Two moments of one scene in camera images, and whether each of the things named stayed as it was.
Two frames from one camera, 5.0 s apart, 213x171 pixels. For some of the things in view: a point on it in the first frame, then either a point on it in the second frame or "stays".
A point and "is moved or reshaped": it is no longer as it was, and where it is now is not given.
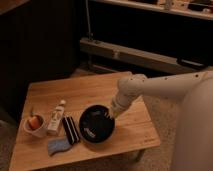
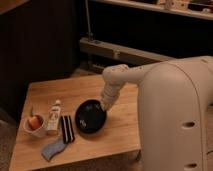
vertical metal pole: [88, 21] stays
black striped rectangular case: [71, 130] is moved or reshaped
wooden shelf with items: [193, 8] stays
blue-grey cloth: [58, 145] is moved or reshaped
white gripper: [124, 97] → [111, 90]
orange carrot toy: [34, 121] stays
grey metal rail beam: [139, 57] stays
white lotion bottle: [55, 118] is moved or reshaped
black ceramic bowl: [97, 124] is moved or reshaped
